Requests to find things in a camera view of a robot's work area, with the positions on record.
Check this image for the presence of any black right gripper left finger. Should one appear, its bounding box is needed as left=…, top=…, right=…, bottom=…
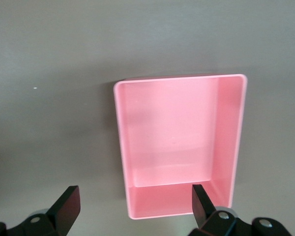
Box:
left=8, top=185, right=82, bottom=236

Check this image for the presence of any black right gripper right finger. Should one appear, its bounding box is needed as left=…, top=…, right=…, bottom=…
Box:
left=188, top=184, right=253, bottom=236

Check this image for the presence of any pink plastic box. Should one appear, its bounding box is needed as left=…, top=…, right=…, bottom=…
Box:
left=113, top=73, right=248, bottom=220

